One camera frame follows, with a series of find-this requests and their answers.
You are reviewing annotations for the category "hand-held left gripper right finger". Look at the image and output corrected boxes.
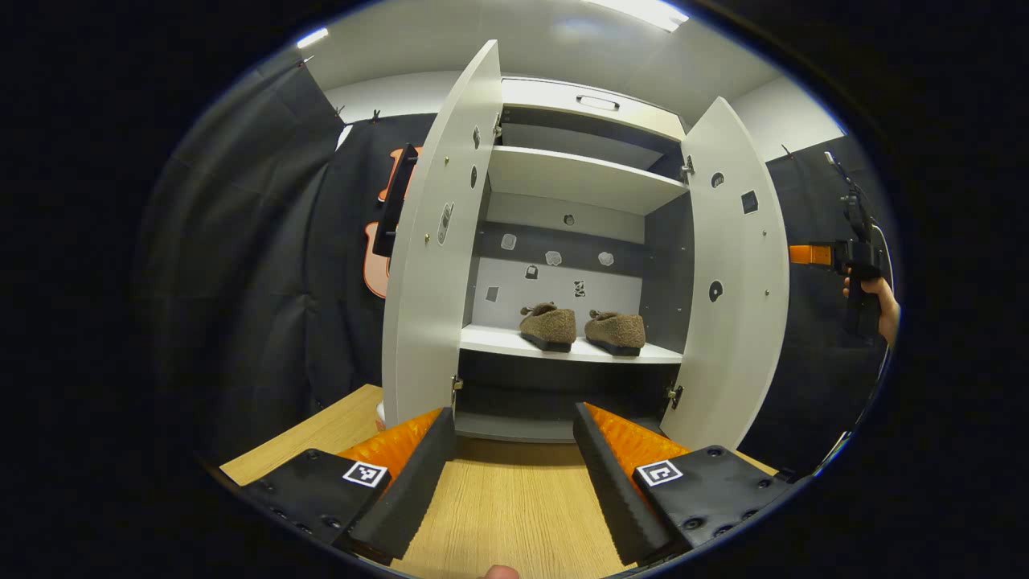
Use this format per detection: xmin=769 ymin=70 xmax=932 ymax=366
xmin=574 ymin=402 xmax=809 ymax=568

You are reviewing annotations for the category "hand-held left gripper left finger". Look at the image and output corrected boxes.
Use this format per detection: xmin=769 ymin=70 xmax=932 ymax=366
xmin=229 ymin=408 xmax=457 ymax=566

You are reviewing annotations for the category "white shoe cabinet door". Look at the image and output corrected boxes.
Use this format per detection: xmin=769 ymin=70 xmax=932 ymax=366
xmin=382 ymin=40 xmax=503 ymax=429
xmin=659 ymin=96 xmax=791 ymax=451

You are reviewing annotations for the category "brown fuzzy shoe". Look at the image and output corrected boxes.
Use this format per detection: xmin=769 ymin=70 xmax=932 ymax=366
xmin=584 ymin=310 xmax=647 ymax=357
xmin=519 ymin=302 xmax=577 ymax=353

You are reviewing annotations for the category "white shoe cabinet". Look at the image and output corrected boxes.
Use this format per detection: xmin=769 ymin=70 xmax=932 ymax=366
xmin=454 ymin=76 xmax=696 ymax=443

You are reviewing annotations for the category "white cabinet drawer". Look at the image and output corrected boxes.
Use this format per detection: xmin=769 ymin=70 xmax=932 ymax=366
xmin=500 ymin=76 xmax=687 ymax=142

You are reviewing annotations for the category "black backdrop cloth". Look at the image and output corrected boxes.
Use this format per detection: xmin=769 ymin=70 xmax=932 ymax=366
xmin=133 ymin=60 xmax=901 ymax=483

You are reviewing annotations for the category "black and white gripper cable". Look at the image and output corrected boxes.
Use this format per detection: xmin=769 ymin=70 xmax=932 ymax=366
xmin=816 ymin=149 xmax=900 ymax=479

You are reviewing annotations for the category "black door handle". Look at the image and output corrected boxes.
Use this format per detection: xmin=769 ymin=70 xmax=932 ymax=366
xmin=372 ymin=143 xmax=420 ymax=258

